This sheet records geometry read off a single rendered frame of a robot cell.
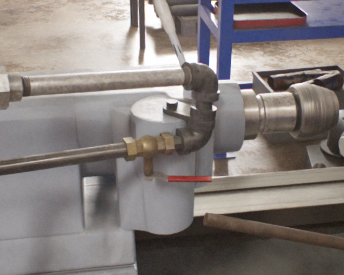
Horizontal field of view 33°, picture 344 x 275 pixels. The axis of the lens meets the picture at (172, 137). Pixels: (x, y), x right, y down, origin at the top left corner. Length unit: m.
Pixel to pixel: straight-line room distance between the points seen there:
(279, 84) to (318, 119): 2.30
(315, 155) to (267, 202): 1.59
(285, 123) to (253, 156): 2.12
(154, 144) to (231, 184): 0.51
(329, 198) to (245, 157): 1.82
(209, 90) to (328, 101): 0.27
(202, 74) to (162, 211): 0.21
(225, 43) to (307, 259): 1.68
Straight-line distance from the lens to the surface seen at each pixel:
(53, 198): 0.82
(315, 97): 0.90
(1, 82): 0.60
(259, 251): 1.21
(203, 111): 0.71
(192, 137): 0.72
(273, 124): 0.89
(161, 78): 0.67
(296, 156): 3.06
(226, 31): 2.72
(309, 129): 0.91
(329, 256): 1.23
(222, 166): 2.91
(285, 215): 1.16
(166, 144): 0.71
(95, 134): 0.80
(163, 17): 0.80
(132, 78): 0.65
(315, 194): 1.21
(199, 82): 0.69
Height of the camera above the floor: 1.48
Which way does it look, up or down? 28 degrees down
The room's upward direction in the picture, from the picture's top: straight up
